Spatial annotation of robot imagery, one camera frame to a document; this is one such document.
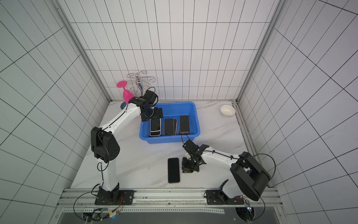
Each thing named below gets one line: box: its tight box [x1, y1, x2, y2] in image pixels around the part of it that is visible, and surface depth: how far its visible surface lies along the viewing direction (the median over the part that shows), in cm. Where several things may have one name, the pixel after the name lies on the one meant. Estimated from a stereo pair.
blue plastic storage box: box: [139, 101, 201, 145], surface depth 99 cm
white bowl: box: [220, 104, 236, 117], surface depth 109 cm
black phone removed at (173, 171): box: [167, 157, 180, 183], surface depth 83 cm
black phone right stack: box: [179, 115, 190, 134], surface depth 102 cm
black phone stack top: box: [164, 118, 175, 136], surface depth 102 cm
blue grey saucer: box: [120, 101, 127, 110], surface depth 115 cm
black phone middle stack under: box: [172, 118, 178, 136], surface depth 102 cm
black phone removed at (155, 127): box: [150, 117, 162, 137], surface depth 96 cm
